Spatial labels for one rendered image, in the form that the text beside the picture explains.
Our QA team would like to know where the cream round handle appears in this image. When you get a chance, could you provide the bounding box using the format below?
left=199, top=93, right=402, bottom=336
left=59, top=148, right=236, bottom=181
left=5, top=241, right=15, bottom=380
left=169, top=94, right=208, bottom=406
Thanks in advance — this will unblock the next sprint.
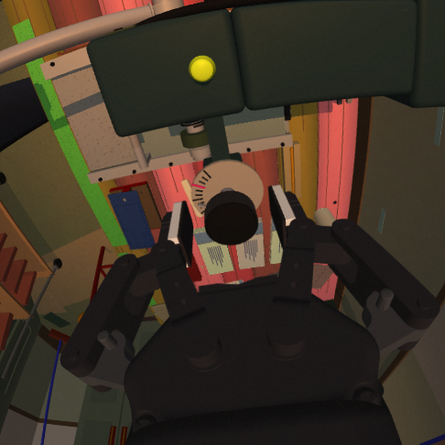
left=313, top=207, right=335, bottom=228

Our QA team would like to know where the pale punched cheque-book cover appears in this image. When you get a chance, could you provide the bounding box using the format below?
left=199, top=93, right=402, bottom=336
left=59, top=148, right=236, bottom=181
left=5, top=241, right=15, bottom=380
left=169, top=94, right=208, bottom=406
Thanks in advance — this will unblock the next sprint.
left=235, top=218, right=266, bottom=270
left=192, top=226, right=234, bottom=277
left=268, top=222, right=285, bottom=266

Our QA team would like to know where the black curved panel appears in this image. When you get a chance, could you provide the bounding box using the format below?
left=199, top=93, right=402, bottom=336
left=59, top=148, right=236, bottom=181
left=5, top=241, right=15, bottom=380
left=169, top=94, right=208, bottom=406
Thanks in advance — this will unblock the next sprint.
left=0, top=77, right=50, bottom=151

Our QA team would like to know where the tan dial disc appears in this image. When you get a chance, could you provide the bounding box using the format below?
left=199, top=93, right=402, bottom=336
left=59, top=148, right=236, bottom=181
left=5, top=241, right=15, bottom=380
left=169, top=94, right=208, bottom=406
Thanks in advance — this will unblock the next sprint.
left=190, top=158, right=266, bottom=217

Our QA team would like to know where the light grey die plate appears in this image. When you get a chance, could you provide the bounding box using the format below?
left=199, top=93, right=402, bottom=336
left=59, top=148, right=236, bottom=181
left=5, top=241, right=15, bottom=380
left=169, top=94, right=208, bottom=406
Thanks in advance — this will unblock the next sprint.
left=39, top=46, right=295, bottom=185

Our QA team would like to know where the grey press lever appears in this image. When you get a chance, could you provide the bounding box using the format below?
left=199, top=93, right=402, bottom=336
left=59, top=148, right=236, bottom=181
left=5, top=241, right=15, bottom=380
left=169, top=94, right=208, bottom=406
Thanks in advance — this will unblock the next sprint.
left=0, top=0, right=187, bottom=74

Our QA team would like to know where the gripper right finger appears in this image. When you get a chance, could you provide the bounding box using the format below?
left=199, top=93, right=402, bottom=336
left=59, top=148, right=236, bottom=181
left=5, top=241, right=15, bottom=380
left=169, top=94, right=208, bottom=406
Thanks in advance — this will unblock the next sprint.
left=267, top=184, right=440, bottom=330

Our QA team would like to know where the blue box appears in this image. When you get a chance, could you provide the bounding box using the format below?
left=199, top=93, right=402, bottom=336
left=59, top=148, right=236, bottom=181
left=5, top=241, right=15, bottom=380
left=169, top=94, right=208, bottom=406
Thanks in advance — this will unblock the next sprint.
left=107, top=190, right=156, bottom=250

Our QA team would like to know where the red metal frame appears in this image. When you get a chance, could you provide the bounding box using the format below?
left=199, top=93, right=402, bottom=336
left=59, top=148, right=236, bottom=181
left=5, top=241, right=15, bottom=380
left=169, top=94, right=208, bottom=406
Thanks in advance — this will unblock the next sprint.
left=89, top=245, right=115, bottom=302

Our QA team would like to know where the yellow round button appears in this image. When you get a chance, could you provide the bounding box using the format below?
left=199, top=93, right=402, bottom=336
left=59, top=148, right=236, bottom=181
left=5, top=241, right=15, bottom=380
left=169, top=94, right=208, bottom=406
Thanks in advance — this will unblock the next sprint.
left=188, top=54, right=217, bottom=84

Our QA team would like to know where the black knurled stop screw knob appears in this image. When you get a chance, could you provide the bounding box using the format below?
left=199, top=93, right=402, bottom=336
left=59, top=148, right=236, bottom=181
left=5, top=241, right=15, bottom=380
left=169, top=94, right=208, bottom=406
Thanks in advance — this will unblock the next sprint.
left=203, top=190, right=260, bottom=246

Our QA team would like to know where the dark green press body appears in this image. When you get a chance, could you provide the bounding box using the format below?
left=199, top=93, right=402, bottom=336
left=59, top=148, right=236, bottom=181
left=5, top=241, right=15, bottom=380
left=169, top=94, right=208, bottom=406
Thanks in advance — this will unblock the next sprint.
left=86, top=0, right=445, bottom=165

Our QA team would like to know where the cream pointer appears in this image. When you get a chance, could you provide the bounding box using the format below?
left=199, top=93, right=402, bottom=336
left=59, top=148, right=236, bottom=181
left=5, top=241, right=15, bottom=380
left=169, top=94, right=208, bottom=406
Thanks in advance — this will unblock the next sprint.
left=180, top=179, right=207, bottom=217

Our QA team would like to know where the white and green ram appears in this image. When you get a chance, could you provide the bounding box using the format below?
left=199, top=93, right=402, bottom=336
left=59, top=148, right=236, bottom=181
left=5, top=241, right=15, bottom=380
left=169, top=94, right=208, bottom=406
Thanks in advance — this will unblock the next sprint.
left=179, top=118, right=212, bottom=162

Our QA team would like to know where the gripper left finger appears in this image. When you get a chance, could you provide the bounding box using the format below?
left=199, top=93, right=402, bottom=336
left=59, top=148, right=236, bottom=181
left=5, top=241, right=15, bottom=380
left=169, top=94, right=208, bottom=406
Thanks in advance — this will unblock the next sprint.
left=60, top=200, right=206, bottom=380

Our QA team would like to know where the blue cable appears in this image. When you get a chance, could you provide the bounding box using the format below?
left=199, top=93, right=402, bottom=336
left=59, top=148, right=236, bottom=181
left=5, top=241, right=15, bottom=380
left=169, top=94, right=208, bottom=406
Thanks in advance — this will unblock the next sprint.
left=40, top=340, right=63, bottom=445

